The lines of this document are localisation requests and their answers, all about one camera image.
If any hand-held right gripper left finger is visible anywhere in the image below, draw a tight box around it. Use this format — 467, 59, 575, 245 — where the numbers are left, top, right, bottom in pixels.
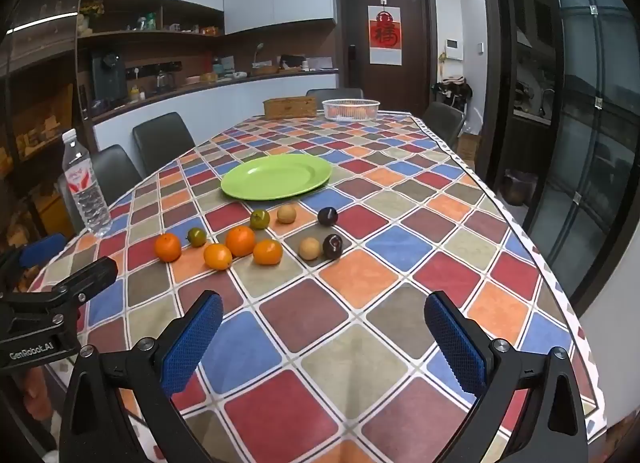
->
59, 289, 224, 463

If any red and white wall poster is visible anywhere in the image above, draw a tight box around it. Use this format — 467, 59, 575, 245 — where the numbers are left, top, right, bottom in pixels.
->
368, 0, 402, 65

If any glass sliding door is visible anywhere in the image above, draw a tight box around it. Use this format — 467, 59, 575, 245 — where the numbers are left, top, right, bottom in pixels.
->
480, 0, 640, 314

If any dark leather chair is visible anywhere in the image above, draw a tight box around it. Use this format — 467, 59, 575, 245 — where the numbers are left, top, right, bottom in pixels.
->
132, 112, 196, 176
421, 102, 466, 148
57, 144, 143, 234
306, 88, 364, 100

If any wicker box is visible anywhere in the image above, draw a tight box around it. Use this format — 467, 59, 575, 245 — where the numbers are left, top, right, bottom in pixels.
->
263, 96, 318, 120

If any rack with clothes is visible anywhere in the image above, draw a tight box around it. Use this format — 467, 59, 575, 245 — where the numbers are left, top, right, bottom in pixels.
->
432, 75, 473, 108

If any black coffee machine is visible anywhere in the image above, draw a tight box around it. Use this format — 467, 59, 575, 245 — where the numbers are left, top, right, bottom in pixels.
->
91, 50, 128, 108

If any green plate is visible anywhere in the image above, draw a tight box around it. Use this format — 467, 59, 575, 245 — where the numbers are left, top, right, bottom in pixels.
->
220, 153, 333, 202

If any wooden wall shelf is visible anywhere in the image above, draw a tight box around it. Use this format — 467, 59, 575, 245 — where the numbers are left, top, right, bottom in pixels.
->
77, 0, 226, 46

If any large orange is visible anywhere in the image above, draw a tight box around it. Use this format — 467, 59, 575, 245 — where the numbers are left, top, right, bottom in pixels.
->
225, 225, 257, 258

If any dark brown door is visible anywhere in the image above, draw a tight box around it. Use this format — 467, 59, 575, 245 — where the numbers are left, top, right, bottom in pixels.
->
335, 0, 438, 116

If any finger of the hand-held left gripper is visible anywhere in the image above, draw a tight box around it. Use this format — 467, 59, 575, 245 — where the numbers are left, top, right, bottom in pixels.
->
0, 234, 68, 294
0, 257, 119, 339

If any white plastic basket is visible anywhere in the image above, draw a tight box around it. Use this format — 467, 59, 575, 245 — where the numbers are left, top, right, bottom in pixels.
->
321, 98, 381, 122

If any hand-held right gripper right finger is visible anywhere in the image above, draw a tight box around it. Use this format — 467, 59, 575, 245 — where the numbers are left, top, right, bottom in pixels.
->
424, 290, 591, 463

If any dark round bin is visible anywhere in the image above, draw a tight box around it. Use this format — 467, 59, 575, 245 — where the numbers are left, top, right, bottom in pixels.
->
501, 169, 538, 206

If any clear plastic water bottle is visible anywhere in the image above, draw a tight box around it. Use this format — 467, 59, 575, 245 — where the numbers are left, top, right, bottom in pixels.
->
62, 129, 112, 237

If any white kitchen counter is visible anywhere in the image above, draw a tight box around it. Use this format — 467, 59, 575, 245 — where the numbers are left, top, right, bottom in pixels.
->
90, 70, 341, 154

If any colourful checkered tablecloth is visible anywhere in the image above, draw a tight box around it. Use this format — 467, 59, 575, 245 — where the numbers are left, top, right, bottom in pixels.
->
27, 113, 606, 463

